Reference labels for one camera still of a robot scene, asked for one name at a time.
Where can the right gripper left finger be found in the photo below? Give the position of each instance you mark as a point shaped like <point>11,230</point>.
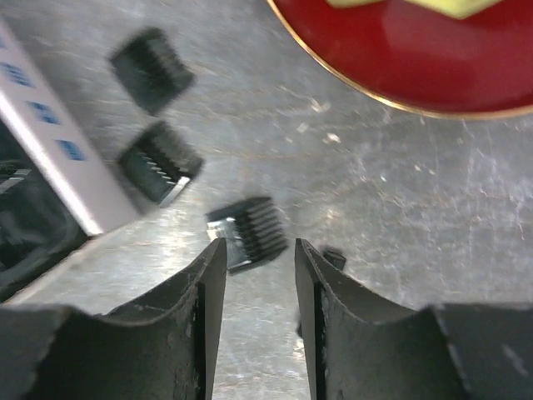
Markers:
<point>161,345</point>

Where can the black cylindrical battery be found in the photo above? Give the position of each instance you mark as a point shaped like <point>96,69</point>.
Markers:
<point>334,257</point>

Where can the white clipper kit box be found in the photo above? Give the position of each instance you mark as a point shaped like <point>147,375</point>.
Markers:
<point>56,191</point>

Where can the red round plate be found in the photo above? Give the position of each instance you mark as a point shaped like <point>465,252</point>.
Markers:
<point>420,61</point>

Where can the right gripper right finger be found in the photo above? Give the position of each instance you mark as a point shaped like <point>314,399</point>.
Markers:
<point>359,345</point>

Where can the black comb guard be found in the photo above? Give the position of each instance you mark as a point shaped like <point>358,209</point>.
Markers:
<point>150,70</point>
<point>160,164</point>
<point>253,231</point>

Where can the yellow-green mug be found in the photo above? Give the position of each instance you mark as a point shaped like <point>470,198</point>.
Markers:
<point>457,9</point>

